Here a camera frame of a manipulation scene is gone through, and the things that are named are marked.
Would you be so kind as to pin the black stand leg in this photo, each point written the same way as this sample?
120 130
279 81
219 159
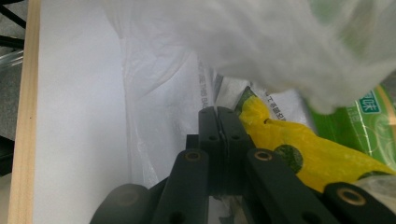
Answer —
12 15
11 41

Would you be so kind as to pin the shiny metal bar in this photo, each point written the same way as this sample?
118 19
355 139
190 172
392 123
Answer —
11 60

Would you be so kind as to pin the wooden table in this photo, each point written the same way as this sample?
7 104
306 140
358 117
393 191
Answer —
26 109

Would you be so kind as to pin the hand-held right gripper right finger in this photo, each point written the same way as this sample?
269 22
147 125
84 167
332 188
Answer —
233 140

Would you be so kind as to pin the white table cover sheet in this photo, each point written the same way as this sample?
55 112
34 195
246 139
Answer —
81 109

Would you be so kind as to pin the translucent white plastic bag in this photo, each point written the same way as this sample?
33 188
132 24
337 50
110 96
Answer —
264 40

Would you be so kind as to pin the green snack packet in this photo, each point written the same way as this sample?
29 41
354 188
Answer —
342 130

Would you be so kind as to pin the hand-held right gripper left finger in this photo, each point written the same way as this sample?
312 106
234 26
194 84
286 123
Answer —
211 137

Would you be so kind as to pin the yellow snack packet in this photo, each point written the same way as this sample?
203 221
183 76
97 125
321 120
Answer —
305 146

